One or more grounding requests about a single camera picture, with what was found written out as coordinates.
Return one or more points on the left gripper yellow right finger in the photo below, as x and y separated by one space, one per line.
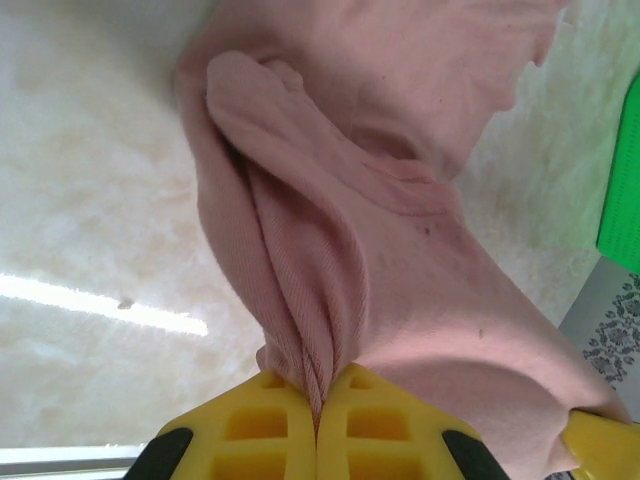
390 430

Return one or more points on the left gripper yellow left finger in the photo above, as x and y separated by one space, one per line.
250 430

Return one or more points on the pink t-shirt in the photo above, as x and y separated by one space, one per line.
400 250

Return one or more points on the long ribbed aluminium rail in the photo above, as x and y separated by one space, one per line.
60 462

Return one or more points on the green plastic basket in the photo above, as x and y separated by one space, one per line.
625 200

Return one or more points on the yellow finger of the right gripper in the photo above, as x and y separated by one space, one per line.
610 450

